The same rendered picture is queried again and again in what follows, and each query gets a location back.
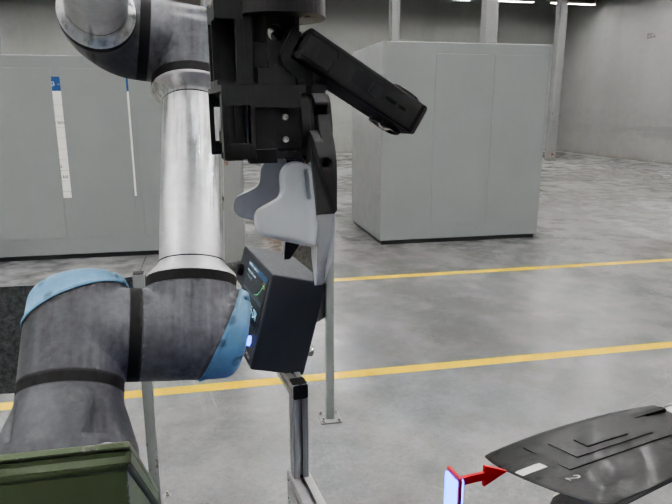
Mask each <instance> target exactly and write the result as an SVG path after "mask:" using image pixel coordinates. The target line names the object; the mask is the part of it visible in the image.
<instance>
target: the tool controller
mask: <svg viewBox="0 0 672 504"><path fill-rule="evenodd" d="M235 274H236V275H238V277H237V282H236V288H237V290H238V289H243V286H244V285H245V287H246V288H247V289H248V291H249V292H248V293H249V296H250V304H251V314H250V326H249V333H248V336H249V335H250V334H253V343H252V346H251V348H248V346H247V344H246V348H245V352H244V355H243V356H244V358H245V360H246V361H247V363H248V365H249V367H250V369H252V370H261V371H271V372H281V373H291V374H294V372H300V373H301V375H302V374H303V373H304V370H305V366H306V362H307V358H308V356H313V354H314V346H312V345H311V342H312V338H313V334H314V330H315V326H316V322H317V318H318V314H319V310H320V306H321V303H322V299H323V295H324V291H325V287H326V283H325V282H324V283H323V284H322V285H314V278H313V273H312V272H311V271H310V270H309V269H308V268H306V267H305V266H304V265H303V264H302V263H300V262H299V261H298V260H297V259H295V258H294V257H293V256H292V257H291V258H290V259H286V260H285V259H284V257H283V252H279V251H274V250H269V249H263V248H258V247H252V246H245V247H244V251H243V256H242V260H241V263H238V264H237V265H236V269H235Z"/></svg>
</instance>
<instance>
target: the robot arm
mask: <svg viewBox="0 0 672 504"><path fill-rule="evenodd" d="M56 14H57V18H58V22H59V25H60V27H61V30H62V32H63V33H64V35H65V37H66V38H67V40H68V41H69V42H70V43H71V44H72V46H73V47H74V48H75V49H76V50H77V51H78V52H79V53H80V54H82V55H83V56H84V57H85V58H86V59H88V60H89V61H91V62H92V63H94V64H95V65H97V66H98V67H100V68H102V69H104V70H105V71H107V72H109V73H112V74H114V75H117V76H120V77H123V78H127V79H133V80H140V81H146V82H151V91H152V94H153V96H154V98H155V99H156V100H157V101H158V102H159V103H161V104H162V132H161V178H160V225H159V262H158V264H157V265H156V266H155V267H154V268H153V269H152V270H151V271H150V272H149V273H148V274H147V275H146V288H129V285H128V283H127V282H126V280H125V278H124V277H123V276H121V275H120V274H118V273H116V272H112V273H110V271H109V270H106V269H99V268H81V269H73V270H68V271H63V272H60V273H57V274H54V275H51V276H49V277H47V278H46V279H45V280H42V281H40V282H39V283H38V284H37V285H35V286H34V287H33V289H32V290H31V291H30V293H29V295H28V297H27V301H26V307H25V313H24V316H23V317H22V320H21V330H22V333H21V342H20V350H19V359H18V367H17V376H16V384H15V394H14V401H13V406H12V409H11V411H10V413H9V415H8V417H7V419H6V421H5V423H4V425H3V427H2V429H1V432H0V455H4V454H13V453H22V452H32V451H41V450H50V449H60V448H69V447H78V446H87V445H97V444H102V443H105V442H112V443H115V442H124V441H130V443H131V444H132V446H133V448H134V449H135V451H136V453H137V455H138V456H139V447H138V443H137V440H136V437H135V434H134V431H133V428H132V425H131V422H130V419H129V415H128V412H127V409H126V406H125V401H124V391H125V382H150V381H182V380H197V381H198V382H201V381H203V380H206V379H219V378H227V377H229V376H231V375H233V374H234V373H235V372H236V371H237V369H238V368H239V366H240V364H241V361H242V358H243V355H244V352H245V348H246V344H247V339H248V333H249V326H250V314H251V304H250V296H249V293H248V292H247V291H245V290H243V289H238V290H237V288H236V274H235V273H234V272H233V271H232V270H231V269H230V268H229V267H228V266H227V265H226V264H225V251H224V160H225V161H248V163H250V164H258V163H263V164H262V166H261V169H260V179H259V183H258V184H257V185H256V186H255V187H254V188H252V189H250V190H248V191H246V192H244V193H241V194H239V195H238V196H237V197H236V198H235V200H234V204H233V209H234V212H235V213H236V214H237V215H238V216H239V217H241V218H244V219H249V220H254V226H255V228H256V230H257V232H258V233H259V234H260V235H261V236H263V237H265V238H269V239H274V240H279V241H282V248H283V257H284V259H285V260H286V259H290V258H291V257H292V255H293V254H294V252H295V251H296V249H297V248H298V246H299V245H304V246H309V247H311V261H312V269H313V278H314V285H322V284H323V283H324V281H325V278H326V276H327V273H328V271H329V268H330V266H331V263H332V260H333V252H334V242H335V232H336V211H337V160H336V150H335V143H334V138H333V123H332V112H331V102H330V98H329V96H328V94H325V92H326V90H328V91H329V92H331V93H332V94H334V95H335V96H337V97H339V98H340V99H342V100H343V101H345V102H346V103H348V104H349V105H351V106H352V107H354V108H355V109H357V110H358V111H360V112H362V113H363V114H365V115H366V116H368V117H369V121H370V122H372V123H373V124H374V125H376V126H377V127H379V128H380V129H381V130H383V131H386V132H387V133H389V134H391V135H392V134H393V135H399V133H403V134H414V133H415V131H416V129H417V127H418V126H419V124H420V122H421V120H422V119H423V117H424V115H425V113H426V111H427V106H425V105H424V104H422V103H421V102H419V101H418V98H417V97H416V96H414V95H413V94H412V93H411V92H409V91H408V90H406V89H405V88H403V87H402V86H400V85H397V84H393V83H392V82H390V81H389V80H387V79H386V78H384V77H383V76H381V75H380V74H379V73H377V72H376V71H374V70H373V69H371V68H370V67H368V66H367V65H365V64H364V63H363V62H361V61H360V60H358V59H357V58H355V57H354V56H352V55H351V54H349V53H348V52H346V51H345V50H344V49H342V48H341V47H339V46H338V45H336V44H335V43H333V42H332V41H330V40H329V39H328V38H326V37H325V36H323V35H322V34H320V33H319V32H317V31H316V30H314V29H313V28H310V29H308V30H307V31H305V32H303V33H302V34H301V31H299V25H308V24H314V23H319V22H322V21H324V20H325V19H326V16H325V0H211V4H210V5H207V6H204V7H203V6H198V5H192V4H187V3H181V2H176V1H170V0H56ZM268 29H270V30H272V31H273V32H272V33H271V39H272V40H271V39H270V38H269V36H268ZM304 162H305V163H306V164H305V163H304Z"/></svg>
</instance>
